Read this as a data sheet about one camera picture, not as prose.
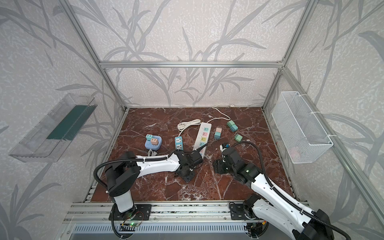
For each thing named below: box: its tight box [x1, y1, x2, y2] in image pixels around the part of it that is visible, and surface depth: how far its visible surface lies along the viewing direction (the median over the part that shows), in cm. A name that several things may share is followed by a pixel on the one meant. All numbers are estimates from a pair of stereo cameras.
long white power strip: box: [193, 122, 212, 159], surface depth 104 cm
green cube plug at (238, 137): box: [235, 133, 243, 142], surface depth 103 cm
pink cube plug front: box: [151, 138, 159, 145], surface depth 96 cm
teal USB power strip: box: [175, 136, 184, 151], surface depth 98 cm
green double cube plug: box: [227, 120, 239, 132], surface depth 110 cm
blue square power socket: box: [144, 135, 163, 151], surface depth 98 cm
